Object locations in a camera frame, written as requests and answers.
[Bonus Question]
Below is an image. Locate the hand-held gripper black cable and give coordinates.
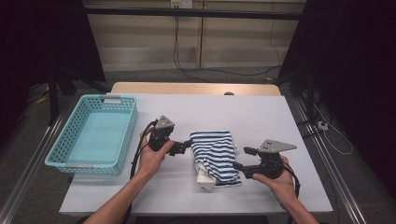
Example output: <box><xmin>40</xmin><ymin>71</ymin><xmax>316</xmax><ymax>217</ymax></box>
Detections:
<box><xmin>279</xmin><ymin>161</ymin><xmax>302</xmax><ymax>224</ymax></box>
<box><xmin>122</xmin><ymin>119</ymin><xmax>158</xmax><ymax>224</ymax></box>

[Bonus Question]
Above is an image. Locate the white table mat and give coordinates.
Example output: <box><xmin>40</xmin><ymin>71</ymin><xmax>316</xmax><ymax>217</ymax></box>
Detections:
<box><xmin>59</xmin><ymin>92</ymin><xmax>333</xmax><ymax>216</ymax></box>

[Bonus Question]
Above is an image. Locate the white wall socket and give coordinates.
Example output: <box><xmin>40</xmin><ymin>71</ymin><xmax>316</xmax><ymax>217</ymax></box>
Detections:
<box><xmin>170</xmin><ymin>0</ymin><xmax>193</xmax><ymax>9</ymax></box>

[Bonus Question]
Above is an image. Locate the black curtain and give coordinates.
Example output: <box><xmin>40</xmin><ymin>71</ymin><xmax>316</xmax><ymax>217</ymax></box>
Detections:
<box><xmin>276</xmin><ymin>0</ymin><xmax>396</xmax><ymax>197</ymax></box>
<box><xmin>0</xmin><ymin>0</ymin><xmax>106</xmax><ymax>147</ymax></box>

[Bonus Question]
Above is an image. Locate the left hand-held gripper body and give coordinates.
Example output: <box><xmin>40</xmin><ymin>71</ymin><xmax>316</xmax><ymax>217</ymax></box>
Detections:
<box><xmin>148</xmin><ymin>115</ymin><xmax>180</xmax><ymax>156</ymax></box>

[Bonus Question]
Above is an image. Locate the thin black floor cable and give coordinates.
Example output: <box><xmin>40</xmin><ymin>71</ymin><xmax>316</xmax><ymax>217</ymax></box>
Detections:
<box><xmin>183</xmin><ymin>0</ymin><xmax>283</xmax><ymax>77</ymax></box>

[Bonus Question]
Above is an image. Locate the black cable from wall socket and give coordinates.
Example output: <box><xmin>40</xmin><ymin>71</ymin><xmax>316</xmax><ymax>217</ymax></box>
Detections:
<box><xmin>173</xmin><ymin>7</ymin><xmax>216</xmax><ymax>83</ymax></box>

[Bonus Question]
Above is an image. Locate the person's left hand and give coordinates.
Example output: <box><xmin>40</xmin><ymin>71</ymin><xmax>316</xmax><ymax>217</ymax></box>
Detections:
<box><xmin>136</xmin><ymin>129</ymin><xmax>176</xmax><ymax>178</ymax></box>

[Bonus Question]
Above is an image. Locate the wooden table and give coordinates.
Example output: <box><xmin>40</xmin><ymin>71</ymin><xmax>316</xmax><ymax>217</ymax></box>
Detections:
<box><xmin>110</xmin><ymin>81</ymin><xmax>282</xmax><ymax>97</ymax></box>

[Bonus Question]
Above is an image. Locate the white cable with plug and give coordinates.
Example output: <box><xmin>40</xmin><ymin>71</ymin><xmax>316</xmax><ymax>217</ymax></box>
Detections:
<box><xmin>312</xmin><ymin>102</ymin><xmax>354</xmax><ymax>156</ymax></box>

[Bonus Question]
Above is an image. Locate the person's right hand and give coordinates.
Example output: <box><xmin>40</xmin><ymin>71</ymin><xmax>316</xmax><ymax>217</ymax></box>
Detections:
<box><xmin>252</xmin><ymin>157</ymin><xmax>298</xmax><ymax>211</ymax></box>

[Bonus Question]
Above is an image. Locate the light blue plastic basket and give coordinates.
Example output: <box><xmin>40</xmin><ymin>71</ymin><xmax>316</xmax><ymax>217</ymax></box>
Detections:
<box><xmin>44</xmin><ymin>93</ymin><xmax>139</xmax><ymax>175</ymax></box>

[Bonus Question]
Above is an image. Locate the black metal stand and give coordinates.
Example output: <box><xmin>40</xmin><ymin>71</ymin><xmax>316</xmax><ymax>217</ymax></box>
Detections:
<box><xmin>46</xmin><ymin>66</ymin><xmax>110</xmax><ymax>125</ymax></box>
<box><xmin>274</xmin><ymin>66</ymin><xmax>316</xmax><ymax>122</ymax></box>

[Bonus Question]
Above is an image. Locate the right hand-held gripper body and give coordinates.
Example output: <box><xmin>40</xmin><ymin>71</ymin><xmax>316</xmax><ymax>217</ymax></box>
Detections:
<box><xmin>244</xmin><ymin>139</ymin><xmax>298</xmax><ymax>180</ymax></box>

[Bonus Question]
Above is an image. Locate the blue white striped baby romper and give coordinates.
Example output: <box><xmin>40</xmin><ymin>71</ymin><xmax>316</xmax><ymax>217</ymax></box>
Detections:
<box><xmin>190</xmin><ymin>130</ymin><xmax>243</xmax><ymax>191</ymax></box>

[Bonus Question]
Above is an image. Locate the right hand-held gripper black cable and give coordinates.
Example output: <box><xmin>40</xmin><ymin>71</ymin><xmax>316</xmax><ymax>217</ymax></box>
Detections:
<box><xmin>279</xmin><ymin>161</ymin><xmax>302</xmax><ymax>224</ymax></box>

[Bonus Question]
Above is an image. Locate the left hand-held gripper black cable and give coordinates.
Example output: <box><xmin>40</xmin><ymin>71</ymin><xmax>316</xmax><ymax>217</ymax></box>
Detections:
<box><xmin>122</xmin><ymin>119</ymin><xmax>158</xmax><ymax>224</ymax></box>

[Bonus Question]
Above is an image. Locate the small yellow strip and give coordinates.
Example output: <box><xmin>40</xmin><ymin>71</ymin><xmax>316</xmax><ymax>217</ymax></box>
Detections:
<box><xmin>35</xmin><ymin>90</ymin><xmax>50</xmax><ymax>105</ymax></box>

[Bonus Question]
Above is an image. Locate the aluminium rail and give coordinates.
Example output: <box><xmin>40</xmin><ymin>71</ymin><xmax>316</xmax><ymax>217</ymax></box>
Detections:
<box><xmin>288</xmin><ymin>96</ymin><xmax>368</xmax><ymax>224</ymax></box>
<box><xmin>0</xmin><ymin>102</ymin><xmax>76</xmax><ymax>224</ymax></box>

